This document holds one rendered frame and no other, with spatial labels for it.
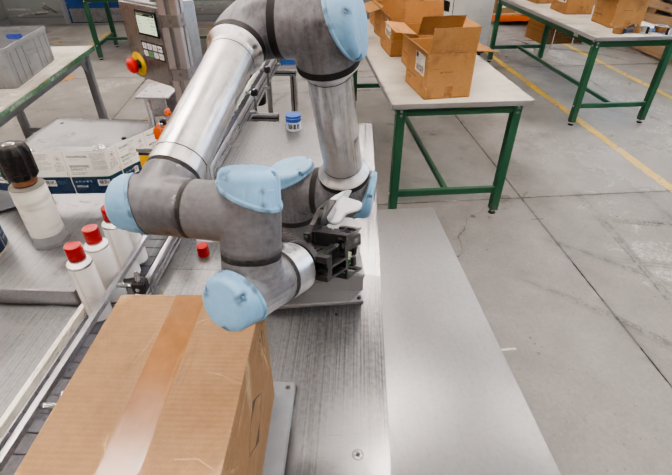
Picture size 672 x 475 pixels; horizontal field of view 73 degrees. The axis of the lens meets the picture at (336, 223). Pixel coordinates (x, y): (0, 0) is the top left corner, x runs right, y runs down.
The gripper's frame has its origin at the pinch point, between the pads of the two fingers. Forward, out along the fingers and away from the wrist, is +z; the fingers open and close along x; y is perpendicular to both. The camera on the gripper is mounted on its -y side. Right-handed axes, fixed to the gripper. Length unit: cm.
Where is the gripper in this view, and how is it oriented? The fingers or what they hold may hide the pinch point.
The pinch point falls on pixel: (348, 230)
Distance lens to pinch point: 83.3
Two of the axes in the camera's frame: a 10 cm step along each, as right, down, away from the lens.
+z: 4.9, -2.3, 8.4
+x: -0.3, -9.7, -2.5
